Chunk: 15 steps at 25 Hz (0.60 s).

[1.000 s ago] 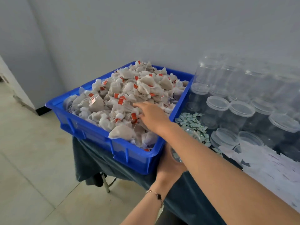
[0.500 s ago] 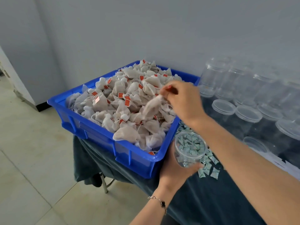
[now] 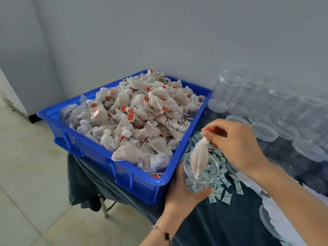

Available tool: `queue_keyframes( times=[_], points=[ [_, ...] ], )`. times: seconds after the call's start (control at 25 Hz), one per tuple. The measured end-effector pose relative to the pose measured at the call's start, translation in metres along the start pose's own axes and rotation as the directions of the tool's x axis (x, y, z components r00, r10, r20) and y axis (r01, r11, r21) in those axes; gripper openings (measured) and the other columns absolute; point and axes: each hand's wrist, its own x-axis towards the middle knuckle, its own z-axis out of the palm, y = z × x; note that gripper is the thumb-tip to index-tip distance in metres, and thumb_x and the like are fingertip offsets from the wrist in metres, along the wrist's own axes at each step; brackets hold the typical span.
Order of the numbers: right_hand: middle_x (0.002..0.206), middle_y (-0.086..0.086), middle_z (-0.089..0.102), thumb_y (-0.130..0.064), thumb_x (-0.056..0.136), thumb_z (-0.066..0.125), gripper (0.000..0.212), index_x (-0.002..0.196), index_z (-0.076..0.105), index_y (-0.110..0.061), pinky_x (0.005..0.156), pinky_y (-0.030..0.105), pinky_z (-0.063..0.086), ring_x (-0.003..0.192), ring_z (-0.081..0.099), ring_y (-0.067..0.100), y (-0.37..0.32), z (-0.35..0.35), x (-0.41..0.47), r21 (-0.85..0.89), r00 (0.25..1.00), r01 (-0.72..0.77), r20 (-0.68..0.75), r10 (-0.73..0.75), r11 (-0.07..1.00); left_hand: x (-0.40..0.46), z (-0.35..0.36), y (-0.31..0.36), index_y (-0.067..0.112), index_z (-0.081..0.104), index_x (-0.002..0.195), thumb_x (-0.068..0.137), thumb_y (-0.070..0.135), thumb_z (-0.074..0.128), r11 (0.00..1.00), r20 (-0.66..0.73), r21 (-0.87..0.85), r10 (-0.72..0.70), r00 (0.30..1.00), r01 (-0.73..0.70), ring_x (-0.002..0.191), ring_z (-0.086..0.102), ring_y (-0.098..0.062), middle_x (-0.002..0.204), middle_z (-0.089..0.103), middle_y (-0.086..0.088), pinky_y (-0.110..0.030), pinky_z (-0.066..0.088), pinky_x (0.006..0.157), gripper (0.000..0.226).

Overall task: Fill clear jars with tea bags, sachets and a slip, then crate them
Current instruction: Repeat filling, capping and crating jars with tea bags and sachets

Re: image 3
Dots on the person's left hand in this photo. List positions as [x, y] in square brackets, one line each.
[182, 202]

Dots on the person's right hand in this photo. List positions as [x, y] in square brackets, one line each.
[238, 146]

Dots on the pile of green desiccant packets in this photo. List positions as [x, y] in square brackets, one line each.
[225, 182]

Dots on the clear jar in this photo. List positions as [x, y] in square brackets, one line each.
[210, 174]

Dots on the white mesh tea bag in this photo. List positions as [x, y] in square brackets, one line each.
[199, 158]

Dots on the group of lidded jars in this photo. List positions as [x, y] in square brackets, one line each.
[276, 115]

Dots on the clear lids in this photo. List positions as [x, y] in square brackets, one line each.
[269, 223]

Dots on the pile of white label papers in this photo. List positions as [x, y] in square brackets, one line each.
[297, 223]

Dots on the pile of tea bags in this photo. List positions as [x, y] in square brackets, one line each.
[133, 115]

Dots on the person's right forearm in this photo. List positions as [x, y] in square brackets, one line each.
[292, 207]

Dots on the metal table leg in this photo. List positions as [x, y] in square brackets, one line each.
[104, 206]

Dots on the blue plastic tray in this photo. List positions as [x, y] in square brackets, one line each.
[77, 146]

